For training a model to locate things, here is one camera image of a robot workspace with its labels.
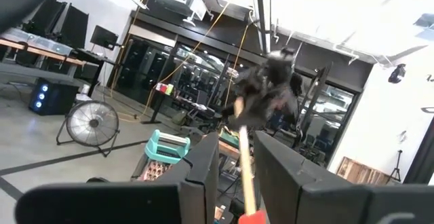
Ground black monitor on arm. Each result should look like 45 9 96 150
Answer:
90 24 119 51

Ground black computer tower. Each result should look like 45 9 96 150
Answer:
28 77 81 117

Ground black feather duster wooden handle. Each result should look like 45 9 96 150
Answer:
233 96 268 224

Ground black tripod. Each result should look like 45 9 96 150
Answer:
388 149 404 184

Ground teal and steel box grater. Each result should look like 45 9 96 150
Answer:
130 128 191 183

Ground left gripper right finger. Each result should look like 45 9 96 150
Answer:
254 130 372 224

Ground red and green boxes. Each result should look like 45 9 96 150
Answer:
155 83 174 96

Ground black wall-mounted device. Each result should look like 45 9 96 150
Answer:
388 63 407 84

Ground wooden pallet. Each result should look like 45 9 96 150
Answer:
335 155 401 186

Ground black acoustic panel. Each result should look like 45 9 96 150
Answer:
23 0 67 38
60 5 90 50

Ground yellow hanging cable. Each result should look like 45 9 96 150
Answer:
145 0 231 116
225 23 252 106

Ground wooden top workbench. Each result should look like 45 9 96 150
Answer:
0 26 106 82

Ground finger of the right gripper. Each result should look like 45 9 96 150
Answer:
222 101 272 130
233 77 269 106

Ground black vertical rig post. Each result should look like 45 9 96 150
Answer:
251 0 272 55

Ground black floor fan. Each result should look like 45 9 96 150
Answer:
56 100 121 158

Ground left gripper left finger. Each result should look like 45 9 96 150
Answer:
159 132 220 224

